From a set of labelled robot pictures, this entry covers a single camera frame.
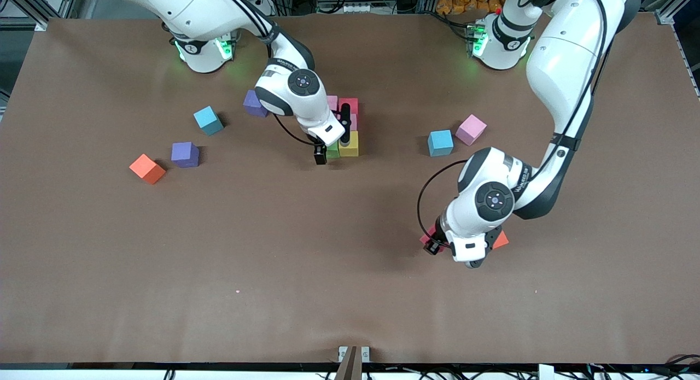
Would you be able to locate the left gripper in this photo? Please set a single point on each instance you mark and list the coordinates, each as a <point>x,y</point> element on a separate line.
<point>438,237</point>

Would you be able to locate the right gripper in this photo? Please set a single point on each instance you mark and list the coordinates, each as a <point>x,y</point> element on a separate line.
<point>320,152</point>

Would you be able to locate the red foam block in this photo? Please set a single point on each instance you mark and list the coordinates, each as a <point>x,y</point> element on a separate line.
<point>428,235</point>
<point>351,104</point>

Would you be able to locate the green foam block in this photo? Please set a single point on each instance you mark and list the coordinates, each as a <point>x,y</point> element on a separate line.
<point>333,150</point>

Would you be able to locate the yellow foam block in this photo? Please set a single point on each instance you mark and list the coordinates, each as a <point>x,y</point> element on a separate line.
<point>351,146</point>

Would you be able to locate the pink foam block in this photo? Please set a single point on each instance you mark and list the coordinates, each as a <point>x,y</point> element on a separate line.
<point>471,129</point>
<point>354,123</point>
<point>332,102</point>

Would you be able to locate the orange foam block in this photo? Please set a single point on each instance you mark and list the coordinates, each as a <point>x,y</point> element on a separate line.
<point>147,168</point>
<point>501,239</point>

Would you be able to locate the cyan foam block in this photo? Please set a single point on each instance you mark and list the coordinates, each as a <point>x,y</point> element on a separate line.
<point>208,121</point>
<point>440,142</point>

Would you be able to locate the purple foam block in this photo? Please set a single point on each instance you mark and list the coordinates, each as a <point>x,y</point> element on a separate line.
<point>251,104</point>
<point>185,154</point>

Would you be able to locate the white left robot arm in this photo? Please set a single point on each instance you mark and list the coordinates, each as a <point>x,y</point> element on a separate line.
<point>569,68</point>

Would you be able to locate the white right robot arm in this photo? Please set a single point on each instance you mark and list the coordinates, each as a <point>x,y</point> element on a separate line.
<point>186,8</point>

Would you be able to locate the brown paper table cover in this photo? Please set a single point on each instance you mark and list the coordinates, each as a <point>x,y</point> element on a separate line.
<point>328,287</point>

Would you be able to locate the orange snack bag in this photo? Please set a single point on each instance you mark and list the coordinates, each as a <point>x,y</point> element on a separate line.
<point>465,0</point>

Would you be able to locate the metal table edge bracket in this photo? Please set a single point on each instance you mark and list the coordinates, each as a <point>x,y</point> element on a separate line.
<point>354,358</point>

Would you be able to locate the aluminium table edge rail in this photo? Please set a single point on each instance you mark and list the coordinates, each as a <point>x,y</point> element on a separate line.
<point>690,68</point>

